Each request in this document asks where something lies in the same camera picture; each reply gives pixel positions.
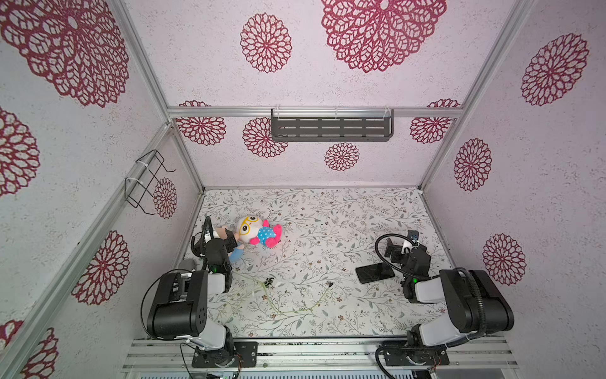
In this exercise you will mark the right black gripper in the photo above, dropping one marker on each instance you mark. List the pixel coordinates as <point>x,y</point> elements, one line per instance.
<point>400,251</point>

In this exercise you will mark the dark grey wall shelf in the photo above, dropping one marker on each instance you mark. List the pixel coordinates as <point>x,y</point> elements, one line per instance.
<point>287,128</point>

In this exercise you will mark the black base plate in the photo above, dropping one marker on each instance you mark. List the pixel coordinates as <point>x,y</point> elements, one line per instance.
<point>234,355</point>
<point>416,355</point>

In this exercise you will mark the grey cylindrical object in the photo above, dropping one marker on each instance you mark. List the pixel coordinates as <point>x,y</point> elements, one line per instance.
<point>188,264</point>

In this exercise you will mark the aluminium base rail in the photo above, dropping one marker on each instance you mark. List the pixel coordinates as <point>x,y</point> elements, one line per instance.
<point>311,354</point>

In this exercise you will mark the green wired earphones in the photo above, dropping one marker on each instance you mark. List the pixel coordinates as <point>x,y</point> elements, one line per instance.
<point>286,299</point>

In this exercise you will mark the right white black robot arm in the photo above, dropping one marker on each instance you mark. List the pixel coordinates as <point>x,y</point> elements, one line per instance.
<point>474,305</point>

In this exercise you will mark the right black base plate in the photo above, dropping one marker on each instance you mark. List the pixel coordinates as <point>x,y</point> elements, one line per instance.
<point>416,355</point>

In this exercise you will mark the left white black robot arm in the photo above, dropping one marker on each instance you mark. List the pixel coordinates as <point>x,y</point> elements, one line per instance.
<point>179,309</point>

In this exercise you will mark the black wire wall rack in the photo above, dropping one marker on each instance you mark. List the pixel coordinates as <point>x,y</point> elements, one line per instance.
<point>152,191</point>

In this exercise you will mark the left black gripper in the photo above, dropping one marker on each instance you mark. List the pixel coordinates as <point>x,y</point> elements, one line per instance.
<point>230,241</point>

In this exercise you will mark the black smartphone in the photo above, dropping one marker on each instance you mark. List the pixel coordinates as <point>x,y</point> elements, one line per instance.
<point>373,273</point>

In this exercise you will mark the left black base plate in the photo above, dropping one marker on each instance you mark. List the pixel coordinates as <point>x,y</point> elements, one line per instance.
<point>234,355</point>

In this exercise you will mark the yellow head pink plush doll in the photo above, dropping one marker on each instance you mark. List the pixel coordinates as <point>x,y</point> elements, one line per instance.
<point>255,231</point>

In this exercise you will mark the beige striped plush doll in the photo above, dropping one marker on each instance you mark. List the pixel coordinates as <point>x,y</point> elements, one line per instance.
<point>238,252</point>

